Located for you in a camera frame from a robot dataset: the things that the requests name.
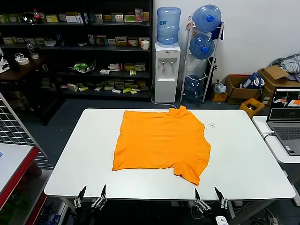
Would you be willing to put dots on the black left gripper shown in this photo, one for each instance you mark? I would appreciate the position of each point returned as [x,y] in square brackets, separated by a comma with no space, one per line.
[90,216]

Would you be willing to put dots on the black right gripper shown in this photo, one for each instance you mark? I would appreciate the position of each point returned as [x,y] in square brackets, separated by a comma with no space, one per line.
[218,214]

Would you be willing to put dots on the orange t-shirt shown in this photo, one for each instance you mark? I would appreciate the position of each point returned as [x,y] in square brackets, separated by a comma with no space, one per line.
[159,140]

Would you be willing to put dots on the pile of grey clothes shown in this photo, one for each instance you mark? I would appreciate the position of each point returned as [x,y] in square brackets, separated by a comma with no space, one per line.
[291,63]

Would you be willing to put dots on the white power strip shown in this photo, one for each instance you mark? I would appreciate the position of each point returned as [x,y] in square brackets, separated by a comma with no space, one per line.
[180,203]

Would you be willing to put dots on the small dark crumbs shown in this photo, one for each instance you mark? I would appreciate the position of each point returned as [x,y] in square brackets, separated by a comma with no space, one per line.
[208,125]

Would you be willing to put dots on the white table with red edge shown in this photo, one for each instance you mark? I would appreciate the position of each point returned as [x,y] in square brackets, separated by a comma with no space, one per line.
[14,164]

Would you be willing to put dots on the small white side table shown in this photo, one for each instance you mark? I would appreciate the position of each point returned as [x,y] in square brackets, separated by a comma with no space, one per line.
[260,124]

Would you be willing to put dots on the yellow plastic bin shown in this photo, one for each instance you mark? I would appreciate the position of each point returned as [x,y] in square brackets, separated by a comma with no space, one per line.
[252,107]

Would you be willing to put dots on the small yellow cardboard box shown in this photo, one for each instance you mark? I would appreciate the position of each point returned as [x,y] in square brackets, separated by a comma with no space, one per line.
[219,96]

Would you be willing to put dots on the grey laptop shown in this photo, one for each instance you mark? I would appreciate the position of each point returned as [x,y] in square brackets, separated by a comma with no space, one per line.
[287,131]

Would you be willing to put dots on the open brown cardboard box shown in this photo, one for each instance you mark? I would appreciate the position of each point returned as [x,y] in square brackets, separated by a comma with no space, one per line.
[234,92]

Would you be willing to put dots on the blue water jug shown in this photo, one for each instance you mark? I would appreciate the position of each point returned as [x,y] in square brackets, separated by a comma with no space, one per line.
[193,87]
[201,45]
[206,17]

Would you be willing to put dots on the grey plastic bag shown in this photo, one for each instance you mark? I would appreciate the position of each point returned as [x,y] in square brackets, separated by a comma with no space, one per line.
[220,87]

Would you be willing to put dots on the green and white bag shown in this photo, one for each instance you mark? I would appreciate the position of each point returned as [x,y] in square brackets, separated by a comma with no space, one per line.
[80,66]

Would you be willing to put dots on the red white medicine box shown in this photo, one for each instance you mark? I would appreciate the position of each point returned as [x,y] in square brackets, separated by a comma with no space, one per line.
[115,66]

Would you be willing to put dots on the white water dispenser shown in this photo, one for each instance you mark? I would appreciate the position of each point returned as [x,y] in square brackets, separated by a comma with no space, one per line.
[167,70]

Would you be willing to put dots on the large brown cardboard box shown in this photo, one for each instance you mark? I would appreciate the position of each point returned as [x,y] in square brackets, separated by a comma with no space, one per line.
[274,73]

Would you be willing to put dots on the dark wooden desk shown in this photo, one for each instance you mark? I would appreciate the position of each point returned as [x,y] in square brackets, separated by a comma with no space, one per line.
[25,70]

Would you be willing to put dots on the black shelf unit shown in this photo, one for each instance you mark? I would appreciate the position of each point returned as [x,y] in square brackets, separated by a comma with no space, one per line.
[70,48]

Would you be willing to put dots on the white tape roll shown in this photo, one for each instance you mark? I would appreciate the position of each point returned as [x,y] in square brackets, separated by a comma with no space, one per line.
[23,61]

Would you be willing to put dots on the white metal jug rack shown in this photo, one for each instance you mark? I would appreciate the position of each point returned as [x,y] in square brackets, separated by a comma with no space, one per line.
[219,44]

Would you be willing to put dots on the black cup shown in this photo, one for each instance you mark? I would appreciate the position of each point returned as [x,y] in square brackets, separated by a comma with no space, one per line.
[12,63]

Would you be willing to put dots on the yellow white medicine box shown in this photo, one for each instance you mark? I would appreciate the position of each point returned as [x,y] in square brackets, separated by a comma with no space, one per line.
[121,40]

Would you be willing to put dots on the dark blue bottle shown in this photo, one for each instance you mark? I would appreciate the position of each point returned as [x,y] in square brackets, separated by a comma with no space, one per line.
[60,40]

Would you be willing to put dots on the orange white medicine box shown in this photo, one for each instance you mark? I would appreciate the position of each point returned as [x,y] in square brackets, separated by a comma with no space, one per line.
[132,41]

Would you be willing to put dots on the white paper cup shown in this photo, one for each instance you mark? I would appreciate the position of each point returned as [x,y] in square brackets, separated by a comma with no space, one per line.
[145,45]

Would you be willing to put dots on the clear plastic water bottle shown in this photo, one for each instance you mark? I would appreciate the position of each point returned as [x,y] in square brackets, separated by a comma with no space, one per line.
[30,48]

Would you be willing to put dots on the upright blue water bottle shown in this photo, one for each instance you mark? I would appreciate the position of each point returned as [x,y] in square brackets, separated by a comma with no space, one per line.
[168,25]

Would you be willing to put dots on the yellow green medicine box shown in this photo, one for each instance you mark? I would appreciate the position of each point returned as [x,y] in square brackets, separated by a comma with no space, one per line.
[51,18]

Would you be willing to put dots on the tall pink print box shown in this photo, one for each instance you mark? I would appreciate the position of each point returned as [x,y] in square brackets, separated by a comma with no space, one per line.
[138,15]

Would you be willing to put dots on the cola bottle red cap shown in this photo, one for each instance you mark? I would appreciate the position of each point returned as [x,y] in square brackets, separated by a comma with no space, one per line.
[37,17]

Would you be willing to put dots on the small orange box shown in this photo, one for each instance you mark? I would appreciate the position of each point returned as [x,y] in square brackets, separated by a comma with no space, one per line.
[146,16]

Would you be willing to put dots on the shiny glass bowl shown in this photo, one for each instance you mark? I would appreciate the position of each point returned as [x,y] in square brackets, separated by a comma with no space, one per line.
[29,18]

